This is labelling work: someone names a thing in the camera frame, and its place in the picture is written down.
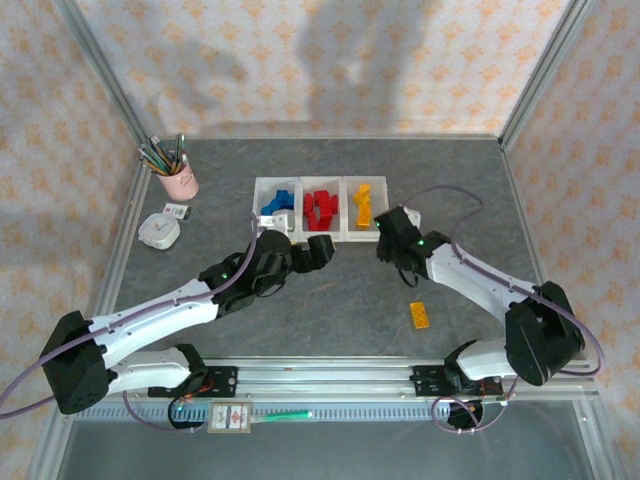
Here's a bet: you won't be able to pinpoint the green pen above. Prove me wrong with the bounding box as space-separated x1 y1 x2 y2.
252 408 312 424

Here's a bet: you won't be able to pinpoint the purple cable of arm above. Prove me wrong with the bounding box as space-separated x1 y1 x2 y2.
399 184 606 436
0 212 264 436

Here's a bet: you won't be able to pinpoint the red yellow connector wires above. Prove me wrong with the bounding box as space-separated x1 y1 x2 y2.
179 379 216 402
469 379 501 401

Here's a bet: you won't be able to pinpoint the white alarm clock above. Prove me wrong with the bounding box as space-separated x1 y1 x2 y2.
138 212 181 250

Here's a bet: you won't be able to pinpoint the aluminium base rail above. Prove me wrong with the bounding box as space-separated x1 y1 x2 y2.
52 357 601 401

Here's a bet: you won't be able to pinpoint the pink pencil cup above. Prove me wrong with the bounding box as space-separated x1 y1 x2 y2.
158 152 200 202

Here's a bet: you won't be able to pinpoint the green pencil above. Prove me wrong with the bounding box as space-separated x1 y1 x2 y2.
142 142 176 175

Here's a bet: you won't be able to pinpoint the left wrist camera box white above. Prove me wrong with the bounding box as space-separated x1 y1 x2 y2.
257 209 294 234

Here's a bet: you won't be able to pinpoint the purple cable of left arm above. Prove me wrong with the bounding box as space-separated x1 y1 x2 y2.
0 212 264 436

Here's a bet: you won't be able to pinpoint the grey slotted cable duct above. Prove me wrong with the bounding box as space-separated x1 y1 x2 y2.
74 402 586 424

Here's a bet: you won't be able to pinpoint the aluminium side rail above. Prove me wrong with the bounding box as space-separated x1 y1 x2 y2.
82 159 151 361
499 142 571 361

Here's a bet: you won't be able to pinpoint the aluminium frame post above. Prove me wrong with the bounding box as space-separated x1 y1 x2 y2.
52 0 151 166
497 0 594 151

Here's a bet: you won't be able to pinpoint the white tipped pencil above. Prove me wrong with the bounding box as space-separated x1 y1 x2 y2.
149 134 174 169

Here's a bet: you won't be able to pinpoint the framed label tag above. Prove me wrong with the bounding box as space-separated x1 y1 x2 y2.
207 402 251 434

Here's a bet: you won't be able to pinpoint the long yellow lego brick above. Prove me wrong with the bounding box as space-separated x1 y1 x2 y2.
409 300 431 331

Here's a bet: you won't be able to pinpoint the black cable loop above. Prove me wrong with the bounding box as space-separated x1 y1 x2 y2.
397 262 420 289

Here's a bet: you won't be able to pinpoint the aluminium frame leg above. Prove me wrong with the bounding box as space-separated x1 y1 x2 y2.
574 399 626 480
29 414 76 480

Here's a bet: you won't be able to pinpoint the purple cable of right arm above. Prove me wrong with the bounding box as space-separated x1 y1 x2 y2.
399 184 606 436

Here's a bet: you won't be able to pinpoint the white plastic bin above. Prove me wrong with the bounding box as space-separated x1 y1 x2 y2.
297 175 347 245
251 175 303 245
342 174 390 244

